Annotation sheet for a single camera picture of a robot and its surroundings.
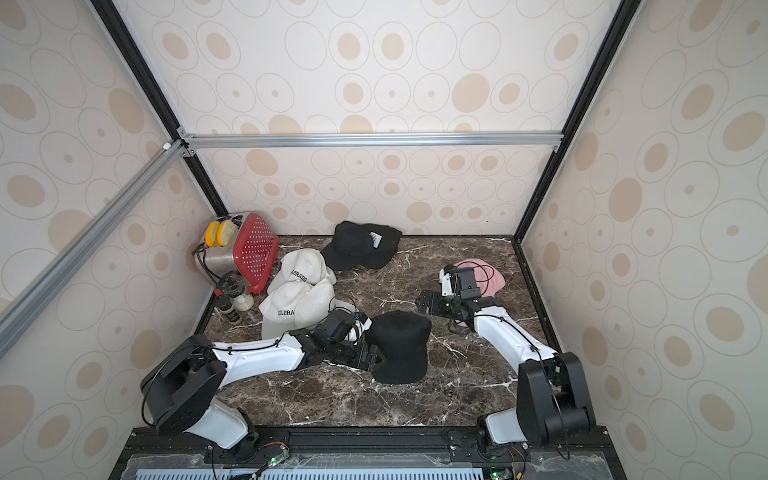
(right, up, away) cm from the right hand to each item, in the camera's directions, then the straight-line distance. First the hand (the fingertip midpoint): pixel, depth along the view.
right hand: (427, 304), depth 88 cm
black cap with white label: (-15, +20, +24) cm, 34 cm away
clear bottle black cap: (-60, +5, +4) cm, 60 cm away
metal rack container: (-66, +15, +5) cm, 68 cm away
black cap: (-26, +18, +22) cm, 39 cm away
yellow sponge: (-64, +22, +6) cm, 68 cm away
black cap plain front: (-7, -10, +1) cm, 13 cm away
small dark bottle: (-61, 0, +1) cm, 61 cm away
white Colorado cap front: (-40, -1, +3) cm, 40 cm away
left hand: (-14, -15, -6) cm, 21 cm away
